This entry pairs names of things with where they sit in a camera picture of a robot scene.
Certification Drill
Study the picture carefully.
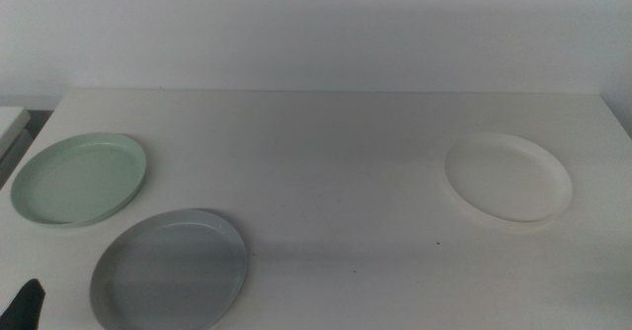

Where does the grey shallow bowl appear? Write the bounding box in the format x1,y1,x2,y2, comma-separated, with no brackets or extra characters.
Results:
89,207,249,330

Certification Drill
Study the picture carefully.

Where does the pale green shallow bowl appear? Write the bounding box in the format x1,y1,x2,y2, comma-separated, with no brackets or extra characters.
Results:
10,131,148,229

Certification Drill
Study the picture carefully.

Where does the white shallow bowl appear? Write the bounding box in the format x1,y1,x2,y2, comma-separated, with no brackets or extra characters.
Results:
443,131,575,225

